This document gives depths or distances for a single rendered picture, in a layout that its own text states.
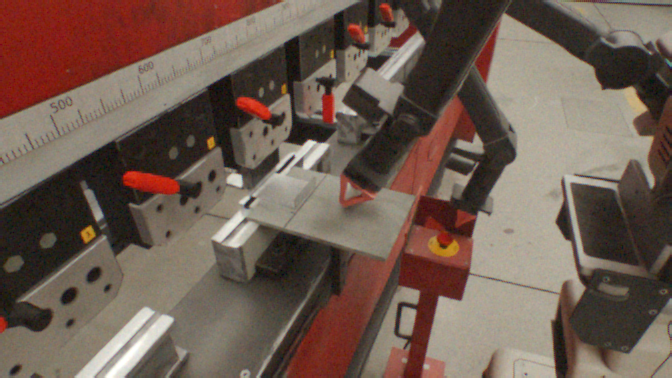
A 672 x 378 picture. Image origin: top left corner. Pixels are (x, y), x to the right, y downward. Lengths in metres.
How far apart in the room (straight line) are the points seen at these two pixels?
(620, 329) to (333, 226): 0.47
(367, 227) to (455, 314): 1.24
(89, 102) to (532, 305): 1.88
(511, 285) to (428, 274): 1.10
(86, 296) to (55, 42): 0.25
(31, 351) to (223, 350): 0.32
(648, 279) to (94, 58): 0.71
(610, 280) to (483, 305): 1.31
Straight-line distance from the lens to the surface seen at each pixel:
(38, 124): 0.43
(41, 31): 0.43
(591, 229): 0.77
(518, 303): 2.04
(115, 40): 0.47
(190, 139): 0.56
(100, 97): 0.46
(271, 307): 0.77
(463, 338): 1.85
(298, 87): 0.80
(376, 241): 0.70
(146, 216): 0.53
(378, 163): 0.65
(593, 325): 0.77
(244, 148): 0.65
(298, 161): 0.90
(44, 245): 0.46
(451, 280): 1.03
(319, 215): 0.74
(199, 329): 0.77
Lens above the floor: 1.47
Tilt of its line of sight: 37 degrees down
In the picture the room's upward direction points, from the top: straight up
